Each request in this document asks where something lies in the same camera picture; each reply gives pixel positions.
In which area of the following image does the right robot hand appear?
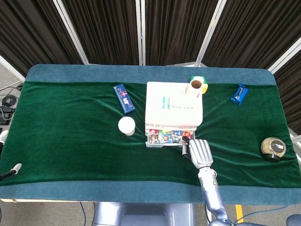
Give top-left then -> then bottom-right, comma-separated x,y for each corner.
182,136 -> 214,170

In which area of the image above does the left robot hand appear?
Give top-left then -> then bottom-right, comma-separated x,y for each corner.
0,130 -> 22,182

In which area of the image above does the clear drawer with colourful packets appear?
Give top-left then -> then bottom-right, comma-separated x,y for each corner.
145,128 -> 196,148

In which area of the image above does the green yellow white box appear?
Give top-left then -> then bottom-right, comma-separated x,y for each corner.
190,75 -> 209,95

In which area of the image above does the blue toothpaste box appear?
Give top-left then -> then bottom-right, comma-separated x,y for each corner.
112,84 -> 135,115

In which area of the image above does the black power adapter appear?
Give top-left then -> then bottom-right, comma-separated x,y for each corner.
0,105 -> 15,125

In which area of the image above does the blue snack packet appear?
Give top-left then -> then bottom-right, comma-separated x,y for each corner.
230,83 -> 249,106

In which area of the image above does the round jar with black lid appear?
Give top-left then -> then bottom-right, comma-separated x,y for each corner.
260,137 -> 287,163

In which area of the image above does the green velvet cloth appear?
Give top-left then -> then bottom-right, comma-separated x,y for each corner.
0,81 -> 299,188

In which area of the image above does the white floral paper cup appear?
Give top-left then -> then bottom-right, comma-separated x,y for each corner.
118,116 -> 136,137

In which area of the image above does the grey-blue robot torso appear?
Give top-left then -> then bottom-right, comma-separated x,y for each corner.
93,202 -> 196,226

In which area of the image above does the blue table cover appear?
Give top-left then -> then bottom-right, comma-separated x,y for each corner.
0,64 -> 301,205

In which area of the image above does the white plastic drawer unit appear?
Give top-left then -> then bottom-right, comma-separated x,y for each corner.
144,81 -> 204,148

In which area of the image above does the black coiled floor cable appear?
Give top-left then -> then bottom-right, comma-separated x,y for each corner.
1,95 -> 17,107

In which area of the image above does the blue floor cable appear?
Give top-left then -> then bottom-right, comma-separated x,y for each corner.
241,205 -> 289,219

